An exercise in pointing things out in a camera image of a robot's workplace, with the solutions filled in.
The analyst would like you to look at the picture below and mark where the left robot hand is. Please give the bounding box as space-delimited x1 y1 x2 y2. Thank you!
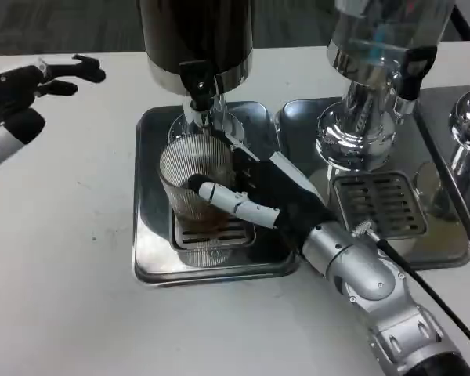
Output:
0 53 107 179

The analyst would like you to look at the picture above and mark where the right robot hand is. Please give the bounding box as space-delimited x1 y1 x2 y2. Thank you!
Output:
186 131 338 251

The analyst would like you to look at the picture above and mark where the clear ribbed glass cup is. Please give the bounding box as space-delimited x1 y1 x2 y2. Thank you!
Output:
158 135 240 267

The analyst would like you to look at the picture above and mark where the steel drip grid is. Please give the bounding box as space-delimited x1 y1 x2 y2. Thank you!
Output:
331 172 428 238
171 217 258 251

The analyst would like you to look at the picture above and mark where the steel drip tray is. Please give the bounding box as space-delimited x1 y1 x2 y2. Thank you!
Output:
132 100 301 285
413 84 470 258
273 97 470 271

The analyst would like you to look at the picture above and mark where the black dispenser tap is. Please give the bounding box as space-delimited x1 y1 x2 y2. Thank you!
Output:
179 60 219 126
397 45 439 114

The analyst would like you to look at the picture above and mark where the clear drink dispenser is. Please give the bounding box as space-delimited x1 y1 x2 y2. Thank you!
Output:
316 0 454 172

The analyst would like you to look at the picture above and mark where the chrome dispenser base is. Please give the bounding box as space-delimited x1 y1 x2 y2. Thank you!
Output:
448 89 470 189

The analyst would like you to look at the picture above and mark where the dark drink dispenser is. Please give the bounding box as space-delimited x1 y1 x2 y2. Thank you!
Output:
139 0 255 146

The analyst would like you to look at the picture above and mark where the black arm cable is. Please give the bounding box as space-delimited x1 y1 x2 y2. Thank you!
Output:
351 221 470 348

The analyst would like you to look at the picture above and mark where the black frame bar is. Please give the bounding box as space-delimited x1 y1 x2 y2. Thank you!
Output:
450 0 470 40

